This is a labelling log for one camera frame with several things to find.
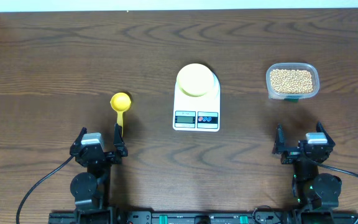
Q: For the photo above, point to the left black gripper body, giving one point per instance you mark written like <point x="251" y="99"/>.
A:
<point x="105" y="155"/>

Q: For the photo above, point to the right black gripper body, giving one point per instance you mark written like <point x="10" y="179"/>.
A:
<point x="291" y="154"/>

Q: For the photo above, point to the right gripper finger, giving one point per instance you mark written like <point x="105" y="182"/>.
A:
<point x="320" y="129"/>
<point x="279" y="144"/>

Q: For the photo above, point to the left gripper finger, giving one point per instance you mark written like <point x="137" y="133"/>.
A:
<point x="118" y="140"/>
<point x="77" y="141"/>

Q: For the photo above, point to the yellow plastic measuring scoop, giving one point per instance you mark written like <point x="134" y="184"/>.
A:
<point x="120" y="103"/>

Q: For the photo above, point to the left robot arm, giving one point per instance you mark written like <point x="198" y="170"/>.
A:
<point x="91" y="188"/>

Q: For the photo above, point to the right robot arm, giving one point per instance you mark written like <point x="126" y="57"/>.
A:
<point x="315" y="190"/>

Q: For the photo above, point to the white digital kitchen scale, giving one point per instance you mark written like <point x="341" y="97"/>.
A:
<point x="201" y="113"/>

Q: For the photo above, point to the pale yellow upturned bowl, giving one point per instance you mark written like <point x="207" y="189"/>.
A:
<point x="195" y="80"/>

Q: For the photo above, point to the clear plastic container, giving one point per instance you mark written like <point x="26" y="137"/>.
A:
<point x="272" y="94"/>

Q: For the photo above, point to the soybeans in container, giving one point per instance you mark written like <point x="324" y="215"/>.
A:
<point x="291" y="81"/>

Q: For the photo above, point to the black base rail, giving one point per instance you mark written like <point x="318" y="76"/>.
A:
<point x="143" y="217"/>

